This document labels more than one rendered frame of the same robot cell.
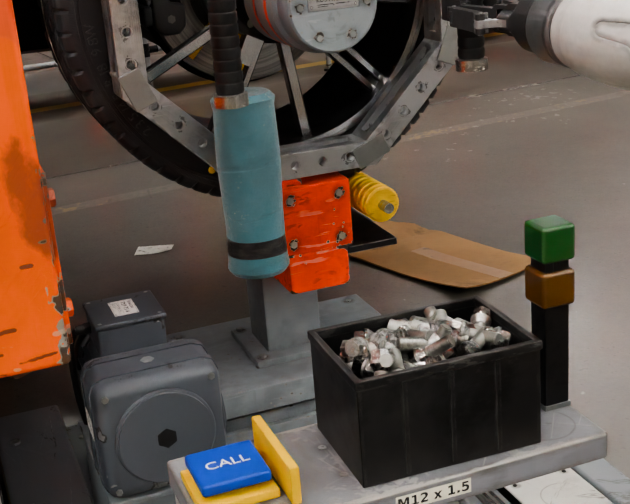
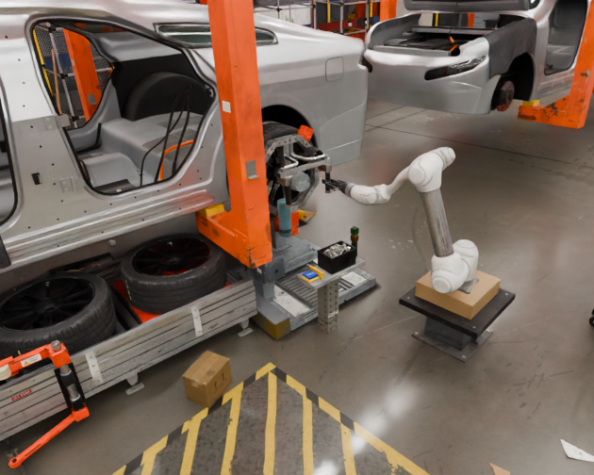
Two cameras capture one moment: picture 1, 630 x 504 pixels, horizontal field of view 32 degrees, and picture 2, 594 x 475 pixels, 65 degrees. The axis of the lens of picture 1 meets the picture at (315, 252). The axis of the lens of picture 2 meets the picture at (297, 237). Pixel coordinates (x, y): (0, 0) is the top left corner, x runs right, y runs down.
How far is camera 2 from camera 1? 185 cm
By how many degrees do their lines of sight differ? 18
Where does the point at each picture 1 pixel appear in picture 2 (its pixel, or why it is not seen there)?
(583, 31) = (357, 195)
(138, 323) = not seen: hidden behind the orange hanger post
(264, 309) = (275, 239)
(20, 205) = (267, 234)
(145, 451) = (272, 274)
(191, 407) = (280, 264)
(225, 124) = (282, 207)
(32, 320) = (268, 253)
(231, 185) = (283, 219)
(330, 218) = (294, 221)
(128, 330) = not seen: hidden behind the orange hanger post
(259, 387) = not seen: hidden behind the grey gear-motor
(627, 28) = (366, 196)
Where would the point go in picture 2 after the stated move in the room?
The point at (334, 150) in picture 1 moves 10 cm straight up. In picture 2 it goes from (295, 206) to (294, 193)
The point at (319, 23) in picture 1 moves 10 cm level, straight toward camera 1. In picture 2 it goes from (300, 187) to (305, 191)
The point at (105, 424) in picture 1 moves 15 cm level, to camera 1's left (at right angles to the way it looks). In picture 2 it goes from (265, 270) to (243, 274)
